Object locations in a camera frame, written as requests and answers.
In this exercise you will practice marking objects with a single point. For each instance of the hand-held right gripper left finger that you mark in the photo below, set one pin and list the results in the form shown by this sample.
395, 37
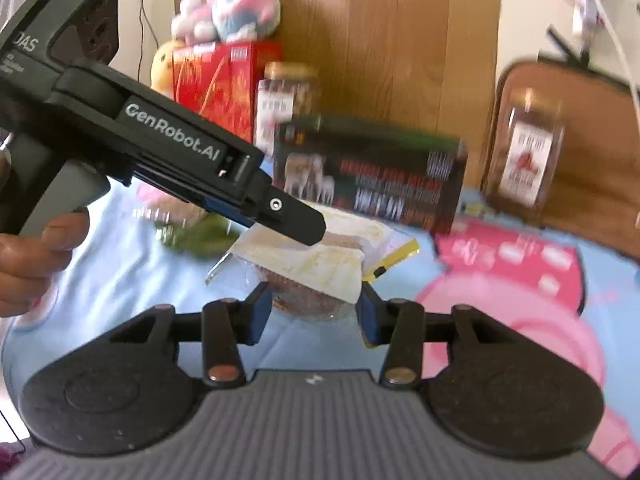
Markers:
260, 310

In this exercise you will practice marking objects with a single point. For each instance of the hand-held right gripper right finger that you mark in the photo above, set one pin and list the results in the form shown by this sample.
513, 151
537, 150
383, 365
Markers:
367, 320

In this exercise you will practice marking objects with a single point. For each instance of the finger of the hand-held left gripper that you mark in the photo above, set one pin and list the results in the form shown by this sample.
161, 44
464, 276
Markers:
295, 215

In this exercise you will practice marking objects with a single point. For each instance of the clear snack packet white label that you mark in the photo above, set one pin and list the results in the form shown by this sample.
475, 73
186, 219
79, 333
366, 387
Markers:
310, 265

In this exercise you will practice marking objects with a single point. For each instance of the black tin box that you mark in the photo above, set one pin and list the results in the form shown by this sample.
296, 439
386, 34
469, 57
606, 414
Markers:
380, 180

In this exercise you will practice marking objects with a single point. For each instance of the dark green snack packet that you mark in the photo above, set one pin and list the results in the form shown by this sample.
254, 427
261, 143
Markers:
200, 240

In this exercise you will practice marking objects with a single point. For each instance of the person's left hand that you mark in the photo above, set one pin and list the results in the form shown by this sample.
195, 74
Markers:
25, 270

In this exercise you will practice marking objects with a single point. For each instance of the yellow duck plush toy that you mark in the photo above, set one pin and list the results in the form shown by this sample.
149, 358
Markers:
162, 67

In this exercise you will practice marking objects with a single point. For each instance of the cashew jar with gold lid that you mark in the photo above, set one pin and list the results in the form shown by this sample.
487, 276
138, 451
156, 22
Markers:
287, 105

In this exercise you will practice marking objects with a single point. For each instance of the red gift box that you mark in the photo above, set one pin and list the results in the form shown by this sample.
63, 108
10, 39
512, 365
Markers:
220, 85

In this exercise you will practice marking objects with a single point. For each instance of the printed blanket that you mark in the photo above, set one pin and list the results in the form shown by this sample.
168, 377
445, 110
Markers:
500, 280

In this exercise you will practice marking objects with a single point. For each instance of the pink and blue plush toy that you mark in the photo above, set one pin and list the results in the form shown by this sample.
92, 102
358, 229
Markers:
240, 10

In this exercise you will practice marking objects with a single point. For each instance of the wooden headboard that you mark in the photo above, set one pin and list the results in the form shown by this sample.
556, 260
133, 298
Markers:
390, 35

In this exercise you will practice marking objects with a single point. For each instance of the pecan jar with gold lid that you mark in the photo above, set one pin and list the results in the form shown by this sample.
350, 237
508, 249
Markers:
525, 155

